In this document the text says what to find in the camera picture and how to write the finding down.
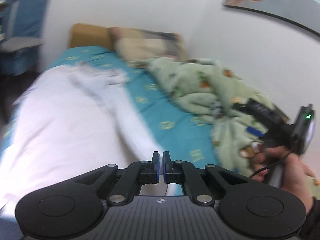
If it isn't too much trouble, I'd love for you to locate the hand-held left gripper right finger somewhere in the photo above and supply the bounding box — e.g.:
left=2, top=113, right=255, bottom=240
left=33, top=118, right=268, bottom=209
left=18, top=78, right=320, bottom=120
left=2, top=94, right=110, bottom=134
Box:
left=162, top=151, right=252, bottom=206

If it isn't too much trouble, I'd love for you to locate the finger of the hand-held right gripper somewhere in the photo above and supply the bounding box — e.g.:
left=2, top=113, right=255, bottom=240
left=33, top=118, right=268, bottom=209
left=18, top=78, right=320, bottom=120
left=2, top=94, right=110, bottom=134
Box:
left=246, top=127, right=266, bottom=139
left=232, top=99, right=278, bottom=124

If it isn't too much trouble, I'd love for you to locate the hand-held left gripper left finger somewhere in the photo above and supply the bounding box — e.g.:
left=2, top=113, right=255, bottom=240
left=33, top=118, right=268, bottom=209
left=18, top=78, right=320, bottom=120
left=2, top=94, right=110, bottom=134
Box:
left=72, top=151, right=160, bottom=206

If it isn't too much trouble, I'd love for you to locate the white t-shirt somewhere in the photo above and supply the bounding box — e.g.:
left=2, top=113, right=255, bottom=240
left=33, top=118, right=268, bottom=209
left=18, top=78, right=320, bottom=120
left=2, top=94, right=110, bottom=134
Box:
left=0, top=64, right=175, bottom=218

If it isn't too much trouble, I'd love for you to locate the person's right forearm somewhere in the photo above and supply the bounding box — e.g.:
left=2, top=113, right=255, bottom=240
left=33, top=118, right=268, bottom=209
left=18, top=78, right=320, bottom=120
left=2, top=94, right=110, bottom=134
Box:
left=299, top=195, right=320, bottom=240

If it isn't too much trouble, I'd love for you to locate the person's right hand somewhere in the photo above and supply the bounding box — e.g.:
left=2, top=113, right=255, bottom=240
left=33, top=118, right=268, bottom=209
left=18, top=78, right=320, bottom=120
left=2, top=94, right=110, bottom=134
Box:
left=251, top=142, right=317, bottom=212

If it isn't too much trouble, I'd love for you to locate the green printed fleece blanket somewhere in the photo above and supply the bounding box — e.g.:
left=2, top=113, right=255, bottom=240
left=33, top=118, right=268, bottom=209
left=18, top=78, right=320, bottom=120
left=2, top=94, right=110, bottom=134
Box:
left=147, top=57, right=320, bottom=188

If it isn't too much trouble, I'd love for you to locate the patchwork pillow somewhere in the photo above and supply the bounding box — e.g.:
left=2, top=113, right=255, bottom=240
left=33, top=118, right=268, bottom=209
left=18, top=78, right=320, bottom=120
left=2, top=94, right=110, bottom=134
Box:
left=109, top=27, right=187, bottom=63

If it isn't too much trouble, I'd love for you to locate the tan bed headboard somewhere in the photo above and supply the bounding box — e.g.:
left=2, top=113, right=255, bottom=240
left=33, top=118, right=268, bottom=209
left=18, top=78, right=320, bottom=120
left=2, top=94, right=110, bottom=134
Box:
left=68, top=23, right=113, bottom=51

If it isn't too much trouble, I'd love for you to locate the grey seat cushion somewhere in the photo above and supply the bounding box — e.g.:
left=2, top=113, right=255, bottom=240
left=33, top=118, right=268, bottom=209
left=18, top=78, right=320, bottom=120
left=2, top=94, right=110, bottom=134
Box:
left=1, top=38, right=42, bottom=53

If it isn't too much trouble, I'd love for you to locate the black cable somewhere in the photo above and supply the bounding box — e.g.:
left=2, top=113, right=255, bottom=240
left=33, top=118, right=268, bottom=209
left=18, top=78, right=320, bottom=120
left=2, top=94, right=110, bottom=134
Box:
left=250, top=150, right=293, bottom=178

